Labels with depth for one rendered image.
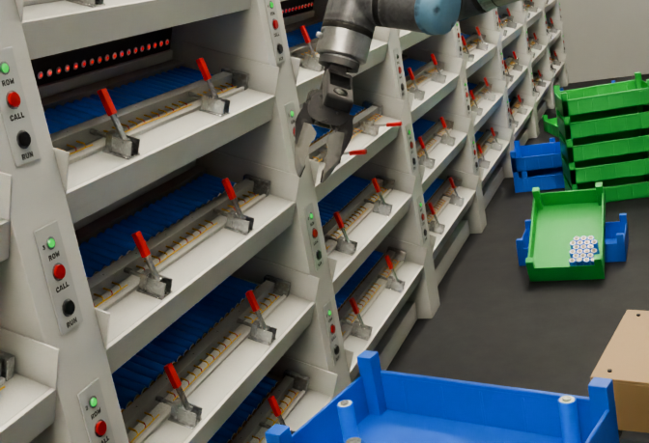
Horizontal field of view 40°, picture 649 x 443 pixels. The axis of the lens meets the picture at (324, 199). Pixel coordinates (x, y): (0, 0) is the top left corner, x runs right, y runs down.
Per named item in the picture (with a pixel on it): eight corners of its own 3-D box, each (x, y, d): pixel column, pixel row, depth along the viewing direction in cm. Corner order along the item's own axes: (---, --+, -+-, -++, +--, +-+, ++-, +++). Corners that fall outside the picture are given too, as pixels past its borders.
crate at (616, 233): (629, 237, 268) (626, 212, 266) (626, 262, 250) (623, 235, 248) (528, 243, 280) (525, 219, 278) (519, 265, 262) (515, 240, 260)
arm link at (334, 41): (376, 37, 150) (321, 21, 148) (369, 65, 149) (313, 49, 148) (366, 44, 158) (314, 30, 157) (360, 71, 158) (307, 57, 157)
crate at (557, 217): (605, 279, 241) (601, 259, 236) (529, 282, 248) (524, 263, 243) (606, 201, 261) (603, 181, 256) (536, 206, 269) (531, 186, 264)
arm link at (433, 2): (469, -24, 150) (402, -32, 155) (443, -18, 140) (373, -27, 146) (464, 32, 153) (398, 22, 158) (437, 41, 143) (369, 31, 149)
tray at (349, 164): (397, 136, 224) (405, 100, 221) (310, 208, 170) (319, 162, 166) (324, 117, 229) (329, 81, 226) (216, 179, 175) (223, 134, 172)
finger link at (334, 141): (334, 184, 157) (339, 132, 157) (339, 184, 151) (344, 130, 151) (317, 182, 157) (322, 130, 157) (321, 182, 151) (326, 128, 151)
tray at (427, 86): (456, 87, 286) (465, 45, 281) (407, 128, 232) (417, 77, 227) (396, 72, 292) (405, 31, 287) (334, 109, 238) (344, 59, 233)
